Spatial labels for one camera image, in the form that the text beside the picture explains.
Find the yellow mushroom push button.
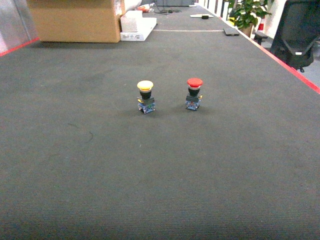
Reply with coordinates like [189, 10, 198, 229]
[137, 80, 156, 114]

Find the red mushroom push button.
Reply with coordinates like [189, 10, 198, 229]
[185, 77, 203, 111]

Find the white flat carton box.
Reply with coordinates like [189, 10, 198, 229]
[120, 10, 157, 42]

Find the grey plastic crate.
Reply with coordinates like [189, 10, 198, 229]
[154, 0, 195, 7]

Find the large open cardboard box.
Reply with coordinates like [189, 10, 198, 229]
[26, 0, 125, 43]

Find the green potted plant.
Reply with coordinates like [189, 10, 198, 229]
[227, 0, 271, 38]

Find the black office chair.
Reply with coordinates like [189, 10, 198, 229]
[270, 0, 320, 73]

